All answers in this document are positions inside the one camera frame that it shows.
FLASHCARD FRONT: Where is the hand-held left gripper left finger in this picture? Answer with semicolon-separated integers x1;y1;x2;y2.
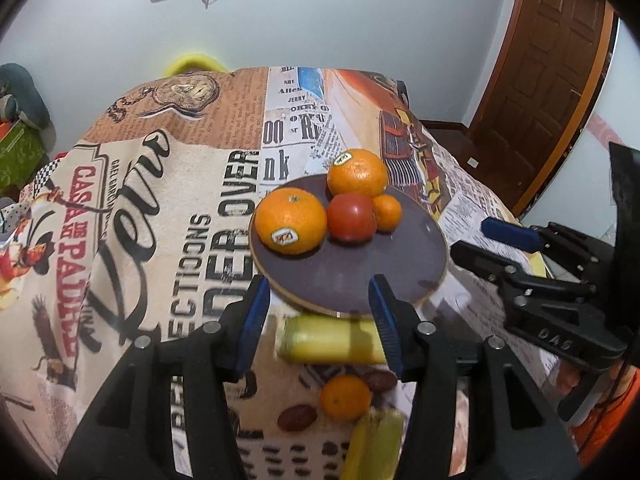
57;275;273;480

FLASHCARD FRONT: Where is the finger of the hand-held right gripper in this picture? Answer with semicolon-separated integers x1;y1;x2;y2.
481;217;615;281
450;239;597;302

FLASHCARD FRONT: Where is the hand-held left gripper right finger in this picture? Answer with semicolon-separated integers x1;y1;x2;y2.
367;274;583;480

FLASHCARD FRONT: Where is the yellow banana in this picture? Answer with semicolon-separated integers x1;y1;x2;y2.
276;315;388;365
340;407;405;480

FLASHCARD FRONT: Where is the round dark wooden plate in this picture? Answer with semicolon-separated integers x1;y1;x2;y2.
248;174;449;317

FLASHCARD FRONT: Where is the small mandarin orange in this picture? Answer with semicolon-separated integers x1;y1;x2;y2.
320;375;372;422
373;194;403;232

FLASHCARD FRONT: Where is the large orange with sticker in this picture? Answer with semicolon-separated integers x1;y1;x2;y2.
254;187;328;255
327;148;389;199

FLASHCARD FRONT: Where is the red tomato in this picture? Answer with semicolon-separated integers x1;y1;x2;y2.
326;192;378;242

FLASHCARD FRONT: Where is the printed tablecloth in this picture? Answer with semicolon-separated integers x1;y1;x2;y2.
0;65;556;480

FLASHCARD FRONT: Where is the brown wooden door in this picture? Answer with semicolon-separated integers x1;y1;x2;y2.
467;0;621;217

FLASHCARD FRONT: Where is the green patterned box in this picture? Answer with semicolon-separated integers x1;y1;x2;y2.
0;122;49;196

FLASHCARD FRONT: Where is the grey cushion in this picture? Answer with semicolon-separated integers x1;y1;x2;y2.
0;63;51;129

